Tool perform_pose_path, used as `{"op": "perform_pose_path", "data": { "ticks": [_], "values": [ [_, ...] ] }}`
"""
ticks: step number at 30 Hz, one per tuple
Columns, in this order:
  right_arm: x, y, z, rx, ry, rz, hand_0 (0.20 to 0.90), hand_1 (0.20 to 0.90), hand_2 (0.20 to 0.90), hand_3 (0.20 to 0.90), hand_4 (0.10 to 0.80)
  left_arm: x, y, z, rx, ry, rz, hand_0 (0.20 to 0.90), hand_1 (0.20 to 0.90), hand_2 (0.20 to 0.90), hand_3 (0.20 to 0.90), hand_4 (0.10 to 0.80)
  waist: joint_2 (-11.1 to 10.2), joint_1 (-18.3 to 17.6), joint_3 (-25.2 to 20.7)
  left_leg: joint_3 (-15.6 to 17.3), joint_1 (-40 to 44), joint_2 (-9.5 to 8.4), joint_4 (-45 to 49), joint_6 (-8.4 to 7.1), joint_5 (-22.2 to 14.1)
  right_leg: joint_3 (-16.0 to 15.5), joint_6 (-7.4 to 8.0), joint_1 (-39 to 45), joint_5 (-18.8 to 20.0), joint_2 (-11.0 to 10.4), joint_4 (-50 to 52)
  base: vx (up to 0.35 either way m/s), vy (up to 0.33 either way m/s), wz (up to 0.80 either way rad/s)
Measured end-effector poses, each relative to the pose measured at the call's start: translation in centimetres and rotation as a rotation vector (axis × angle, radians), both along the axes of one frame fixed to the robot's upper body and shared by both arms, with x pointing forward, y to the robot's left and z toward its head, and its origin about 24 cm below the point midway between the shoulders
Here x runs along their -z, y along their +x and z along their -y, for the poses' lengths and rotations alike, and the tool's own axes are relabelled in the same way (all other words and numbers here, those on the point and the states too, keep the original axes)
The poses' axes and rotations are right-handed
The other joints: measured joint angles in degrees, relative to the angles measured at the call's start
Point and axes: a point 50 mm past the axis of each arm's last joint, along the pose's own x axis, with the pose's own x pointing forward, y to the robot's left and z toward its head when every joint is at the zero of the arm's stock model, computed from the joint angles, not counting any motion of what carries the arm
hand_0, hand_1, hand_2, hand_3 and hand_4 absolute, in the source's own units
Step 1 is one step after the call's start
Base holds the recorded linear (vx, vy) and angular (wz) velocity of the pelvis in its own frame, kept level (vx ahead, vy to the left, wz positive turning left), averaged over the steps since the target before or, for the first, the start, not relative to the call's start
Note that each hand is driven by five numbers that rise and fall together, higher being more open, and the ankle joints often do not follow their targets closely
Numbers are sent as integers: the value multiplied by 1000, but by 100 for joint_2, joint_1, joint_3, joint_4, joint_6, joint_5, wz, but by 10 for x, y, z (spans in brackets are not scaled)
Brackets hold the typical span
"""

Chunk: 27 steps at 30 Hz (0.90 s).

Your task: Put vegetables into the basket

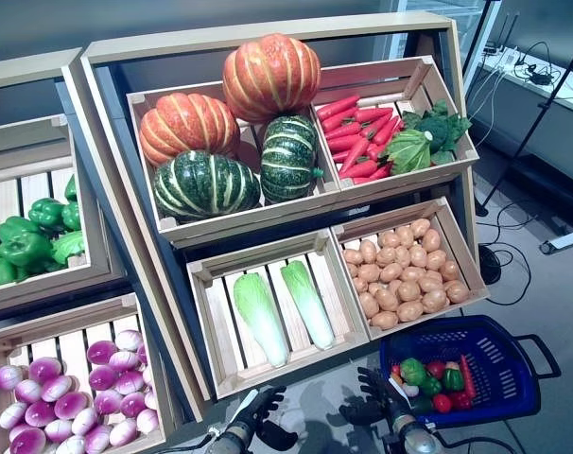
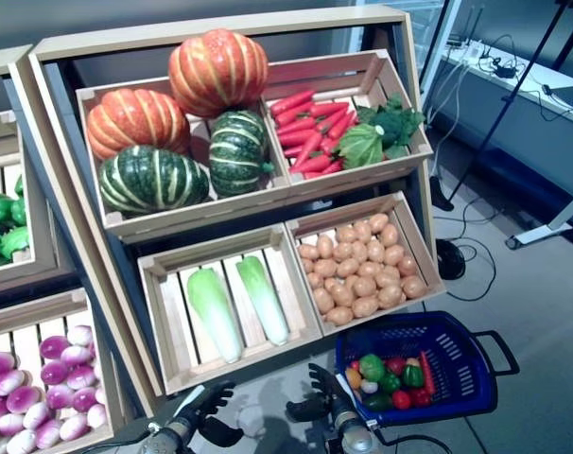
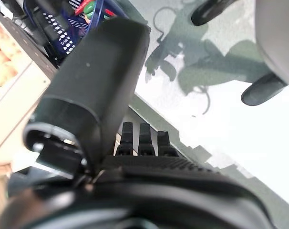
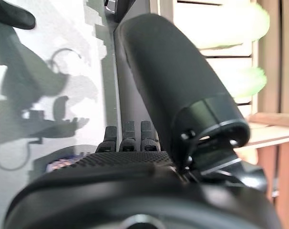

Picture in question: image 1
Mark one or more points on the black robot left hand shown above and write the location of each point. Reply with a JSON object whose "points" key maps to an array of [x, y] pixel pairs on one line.
{"points": [[267, 406]]}

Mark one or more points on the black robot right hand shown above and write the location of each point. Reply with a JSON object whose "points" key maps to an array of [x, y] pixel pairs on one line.
{"points": [[381, 406]]}

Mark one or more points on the green white napa cabbage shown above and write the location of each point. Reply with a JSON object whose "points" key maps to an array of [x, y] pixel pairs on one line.
{"points": [[260, 317], [310, 307]]}

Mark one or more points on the blue plastic shopping basket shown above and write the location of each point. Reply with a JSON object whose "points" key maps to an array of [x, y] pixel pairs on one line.
{"points": [[504, 406]]}

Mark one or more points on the orange toy vegetable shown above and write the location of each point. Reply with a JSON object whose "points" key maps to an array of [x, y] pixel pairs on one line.
{"points": [[396, 379]]}

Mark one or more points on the wooden slatted crate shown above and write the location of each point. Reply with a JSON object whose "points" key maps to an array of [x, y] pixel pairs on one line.
{"points": [[248, 379], [248, 216], [362, 78], [466, 257]]}

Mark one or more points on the white toy garlic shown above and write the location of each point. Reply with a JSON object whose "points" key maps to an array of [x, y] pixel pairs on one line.
{"points": [[410, 390]]}

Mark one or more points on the dark green toy vegetable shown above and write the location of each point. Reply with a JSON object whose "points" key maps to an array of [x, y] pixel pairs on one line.
{"points": [[421, 405]]}

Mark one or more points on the small red toy vegetable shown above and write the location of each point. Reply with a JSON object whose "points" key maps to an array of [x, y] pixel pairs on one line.
{"points": [[396, 369]]}

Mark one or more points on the round green toy lettuce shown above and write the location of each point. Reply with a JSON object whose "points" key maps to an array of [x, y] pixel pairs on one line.
{"points": [[413, 371]]}

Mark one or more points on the small green toy vegetable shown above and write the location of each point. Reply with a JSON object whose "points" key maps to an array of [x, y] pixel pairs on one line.
{"points": [[430, 385]]}

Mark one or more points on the red toy tomato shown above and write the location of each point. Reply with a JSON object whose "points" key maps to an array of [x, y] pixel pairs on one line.
{"points": [[441, 403], [435, 369]]}

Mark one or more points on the red toy pepper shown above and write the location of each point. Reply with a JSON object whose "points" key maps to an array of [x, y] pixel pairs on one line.
{"points": [[461, 400]]}

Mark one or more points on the tan potato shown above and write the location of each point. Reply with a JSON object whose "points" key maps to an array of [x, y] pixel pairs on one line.
{"points": [[368, 305], [387, 256], [430, 239], [368, 250], [418, 256], [411, 274], [388, 239], [385, 320], [352, 270], [456, 291], [430, 284], [435, 259], [369, 273], [387, 299], [410, 310], [376, 287], [390, 273], [402, 255], [434, 301], [352, 256], [359, 285], [404, 235], [421, 227], [408, 291], [449, 270]]}

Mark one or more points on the purple white onion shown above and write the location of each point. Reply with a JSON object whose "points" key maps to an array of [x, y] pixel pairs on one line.
{"points": [[27, 441], [108, 401], [123, 361], [101, 352], [44, 369], [123, 431], [71, 405], [28, 391], [12, 415], [150, 399], [133, 403], [84, 421], [97, 437], [7, 377], [39, 413], [58, 430], [71, 445], [147, 421], [56, 388], [128, 339], [142, 354], [128, 382], [102, 377], [148, 376]]}

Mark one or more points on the black tripod stand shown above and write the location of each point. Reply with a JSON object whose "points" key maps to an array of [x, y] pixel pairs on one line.
{"points": [[481, 211]]}

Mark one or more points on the pile of purple onions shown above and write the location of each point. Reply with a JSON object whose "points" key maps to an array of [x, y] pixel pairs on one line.
{"points": [[55, 326]]}

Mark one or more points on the green striped pumpkin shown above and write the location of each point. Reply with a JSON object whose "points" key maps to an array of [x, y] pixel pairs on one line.
{"points": [[289, 158], [206, 186]]}

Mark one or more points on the red orange carrot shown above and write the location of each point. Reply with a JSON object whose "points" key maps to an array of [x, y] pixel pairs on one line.
{"points": [[375, 150], [378, 124], [374, 113], [381, 171], [344, 130], [337, 118], [388, 132], [343, 142], [338, 106], [355, 153], [341, 155], [359, 169]]}

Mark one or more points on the pile of green peppers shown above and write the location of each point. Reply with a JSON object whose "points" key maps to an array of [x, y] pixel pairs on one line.
{"points": [[92, 232]]}

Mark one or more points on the round light green cabbage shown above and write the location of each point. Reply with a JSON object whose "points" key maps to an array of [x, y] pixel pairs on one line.
{"points": [[409, 151]]}

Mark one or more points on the dark green leafy vegetable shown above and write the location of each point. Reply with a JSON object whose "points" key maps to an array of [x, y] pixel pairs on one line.
{"points": [[445, 127]]}

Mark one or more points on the orange striped pumpkin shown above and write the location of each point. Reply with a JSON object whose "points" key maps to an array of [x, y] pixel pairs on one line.
{"points": [[267, 75], [187, 125]]}

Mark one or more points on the white standing desk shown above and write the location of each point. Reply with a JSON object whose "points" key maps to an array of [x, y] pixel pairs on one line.
{"points": [[556, 94]]}

